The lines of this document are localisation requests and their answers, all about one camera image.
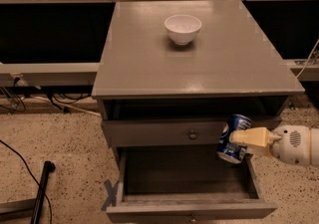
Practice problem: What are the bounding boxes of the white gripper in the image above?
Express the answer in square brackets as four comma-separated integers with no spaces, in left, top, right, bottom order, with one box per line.
[229,125,311,166]

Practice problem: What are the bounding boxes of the blue pepsi can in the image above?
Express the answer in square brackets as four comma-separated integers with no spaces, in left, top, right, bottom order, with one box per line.
[216,114,252,164]

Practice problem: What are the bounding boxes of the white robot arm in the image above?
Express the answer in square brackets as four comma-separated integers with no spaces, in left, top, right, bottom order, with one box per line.
[229,125,319,166]

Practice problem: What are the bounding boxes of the round top drawer knob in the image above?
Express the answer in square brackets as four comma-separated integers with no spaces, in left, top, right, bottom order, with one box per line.
[188,130,197,140]

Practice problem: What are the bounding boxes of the round drawer knob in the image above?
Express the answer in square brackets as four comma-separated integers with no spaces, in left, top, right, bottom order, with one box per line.
[190,216,196,224]
[188,130,197,140]

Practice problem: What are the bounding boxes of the grey open middle drawer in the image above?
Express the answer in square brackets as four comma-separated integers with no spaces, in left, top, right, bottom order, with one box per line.
[107,144,277,224]

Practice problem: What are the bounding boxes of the round middle drawer knob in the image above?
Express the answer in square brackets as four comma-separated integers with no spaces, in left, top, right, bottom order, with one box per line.
[190,216,196,224]

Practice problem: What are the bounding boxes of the grey top drawer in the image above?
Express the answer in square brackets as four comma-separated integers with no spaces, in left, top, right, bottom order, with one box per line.
[102,97,284,147]

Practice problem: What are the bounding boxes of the grey wooden cabinet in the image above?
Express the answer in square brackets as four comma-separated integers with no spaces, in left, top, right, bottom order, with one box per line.
[91,0,306,224]

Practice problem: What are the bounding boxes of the white ceramic bowl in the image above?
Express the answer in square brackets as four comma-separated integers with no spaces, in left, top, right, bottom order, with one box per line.
[164,14,202,46]

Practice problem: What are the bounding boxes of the black metal stand leg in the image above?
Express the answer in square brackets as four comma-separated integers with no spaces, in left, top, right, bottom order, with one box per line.
[0,160,57,224]

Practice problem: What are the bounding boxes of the grey lower rail beam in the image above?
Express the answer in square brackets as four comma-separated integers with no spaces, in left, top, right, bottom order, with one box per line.
[0,59,319,87]

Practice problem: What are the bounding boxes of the black floor cable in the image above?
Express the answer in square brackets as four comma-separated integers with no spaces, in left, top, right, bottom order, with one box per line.
[0,138,54,224]

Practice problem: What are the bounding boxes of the tangled cables under rail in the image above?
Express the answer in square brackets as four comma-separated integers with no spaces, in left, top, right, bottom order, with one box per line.
[0,75,102,117]

